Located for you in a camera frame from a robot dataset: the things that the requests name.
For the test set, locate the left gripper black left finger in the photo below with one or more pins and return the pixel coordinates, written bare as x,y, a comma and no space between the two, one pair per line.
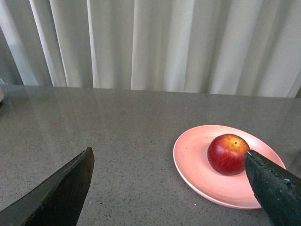
58,200

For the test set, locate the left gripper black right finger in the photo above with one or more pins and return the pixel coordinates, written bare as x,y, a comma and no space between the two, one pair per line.
277,190

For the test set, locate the red apple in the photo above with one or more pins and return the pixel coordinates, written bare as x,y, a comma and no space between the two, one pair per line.
226,154

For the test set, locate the pink plate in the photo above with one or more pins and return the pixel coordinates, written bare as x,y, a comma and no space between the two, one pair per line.
190,158

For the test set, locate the white curtain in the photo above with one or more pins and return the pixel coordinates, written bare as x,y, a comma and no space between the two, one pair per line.
235,47

